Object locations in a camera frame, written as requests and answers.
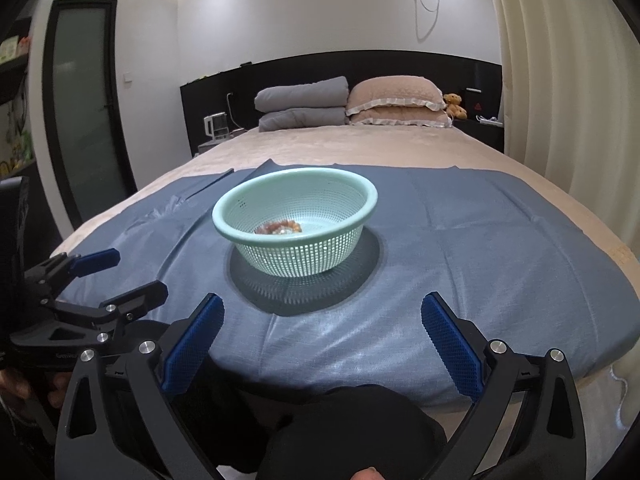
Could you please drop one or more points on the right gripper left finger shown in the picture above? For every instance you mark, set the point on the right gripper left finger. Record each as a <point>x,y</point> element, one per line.
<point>155,371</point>

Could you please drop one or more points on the lower grey pillow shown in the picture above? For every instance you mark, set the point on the lower grey pillow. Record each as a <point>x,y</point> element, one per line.
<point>302,117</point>

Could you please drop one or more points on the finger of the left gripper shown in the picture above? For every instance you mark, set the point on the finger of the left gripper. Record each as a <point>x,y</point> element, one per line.
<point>137,302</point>
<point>93,263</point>

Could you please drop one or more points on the grey pillow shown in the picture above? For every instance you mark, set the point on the grey pillow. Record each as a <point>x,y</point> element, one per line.
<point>321,94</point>
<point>302,117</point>

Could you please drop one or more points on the pink frilled pillow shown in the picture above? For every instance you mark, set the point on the pink frilled pillow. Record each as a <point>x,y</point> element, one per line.
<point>399,91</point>
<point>402,116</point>

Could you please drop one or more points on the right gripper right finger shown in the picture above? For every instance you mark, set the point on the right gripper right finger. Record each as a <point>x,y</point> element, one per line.
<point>547,440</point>

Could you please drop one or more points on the upper pink frilled pillow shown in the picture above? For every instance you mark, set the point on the upper pink frilled pillow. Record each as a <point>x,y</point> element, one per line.
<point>399,91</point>

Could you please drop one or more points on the white bedside appliance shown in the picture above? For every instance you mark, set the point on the white bedside appliance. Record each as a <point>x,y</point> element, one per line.
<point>216,126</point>

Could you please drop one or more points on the left hand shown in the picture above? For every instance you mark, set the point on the left hand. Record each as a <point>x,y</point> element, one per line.
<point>19,387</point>

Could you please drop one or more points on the cream curtain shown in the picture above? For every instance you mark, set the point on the cream curtain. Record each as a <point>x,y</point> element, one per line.
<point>571,102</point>

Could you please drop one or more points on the mint green plastic basket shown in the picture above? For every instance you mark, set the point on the mint green plastic basket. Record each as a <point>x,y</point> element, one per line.
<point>296,222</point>

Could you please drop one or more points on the upper grey pillow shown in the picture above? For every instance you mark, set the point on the upper grey pillow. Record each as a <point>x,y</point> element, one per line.
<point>321,94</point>

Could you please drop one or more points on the blue cloth mat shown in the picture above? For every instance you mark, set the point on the blue cloth mat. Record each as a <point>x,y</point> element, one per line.
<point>499,254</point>

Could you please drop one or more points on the right hand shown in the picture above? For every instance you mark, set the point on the right hand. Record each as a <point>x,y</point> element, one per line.
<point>368,474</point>

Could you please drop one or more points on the dark framed glass door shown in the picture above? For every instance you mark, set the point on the dark framed glass door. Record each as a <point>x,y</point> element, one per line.
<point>85,138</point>

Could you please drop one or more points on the brown teddy bear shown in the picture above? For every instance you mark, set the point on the brown teddy bear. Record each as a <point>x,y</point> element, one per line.
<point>454,108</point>

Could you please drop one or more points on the lower pink frilled pillow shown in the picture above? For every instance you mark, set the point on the lower pink frilled pillow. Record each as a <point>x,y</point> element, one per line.
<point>402,116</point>

